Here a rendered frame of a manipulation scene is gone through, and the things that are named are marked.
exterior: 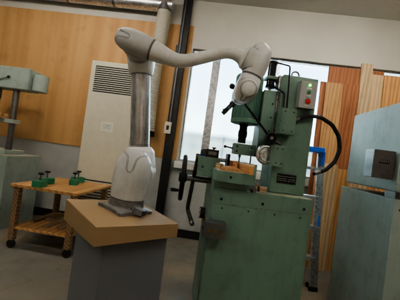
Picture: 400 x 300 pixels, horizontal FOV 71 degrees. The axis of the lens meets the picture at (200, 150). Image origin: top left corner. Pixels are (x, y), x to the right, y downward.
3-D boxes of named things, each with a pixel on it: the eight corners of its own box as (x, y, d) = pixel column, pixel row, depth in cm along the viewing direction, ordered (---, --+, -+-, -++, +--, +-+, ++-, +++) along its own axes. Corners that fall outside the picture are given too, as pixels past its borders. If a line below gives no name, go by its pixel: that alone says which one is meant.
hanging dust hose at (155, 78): (140, 135, 318) (157, 14, 320) (155, 137, 317) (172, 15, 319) (136, 134, 301) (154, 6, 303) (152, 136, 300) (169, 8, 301)
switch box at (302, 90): (294, 108, 169) (297, 82, 169) (310, 111, 169) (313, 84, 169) (298, 106, 162) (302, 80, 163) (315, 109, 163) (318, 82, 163)
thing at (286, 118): (274, 134, 168) (277, 109, 168) (288, 136, 168) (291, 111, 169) (279, 133, 159) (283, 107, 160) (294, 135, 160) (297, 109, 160)
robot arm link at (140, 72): (119, 190, 137) (128, 184, 159) (152, 190, 138) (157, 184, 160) (121, 32, 136) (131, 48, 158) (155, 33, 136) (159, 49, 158)
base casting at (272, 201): (205, 191, 199) (206, 178, 199) (283, 201, 202) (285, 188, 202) (211, 203, 154) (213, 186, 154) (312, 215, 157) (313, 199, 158)
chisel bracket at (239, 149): (230, 155, 181) (232, 143, 181) (252, 158, 182) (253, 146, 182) (233, 156, 173) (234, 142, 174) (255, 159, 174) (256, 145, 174)
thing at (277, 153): (266, 165, 168) (269, 144, 168) (278, 166, 168) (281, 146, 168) (272, 165, 158) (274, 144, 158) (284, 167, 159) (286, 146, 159)
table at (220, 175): (194, 170, 208) (194, 162, 208) (234, 175, 210) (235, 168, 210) (198, 178, 147) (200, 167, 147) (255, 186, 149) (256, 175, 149)
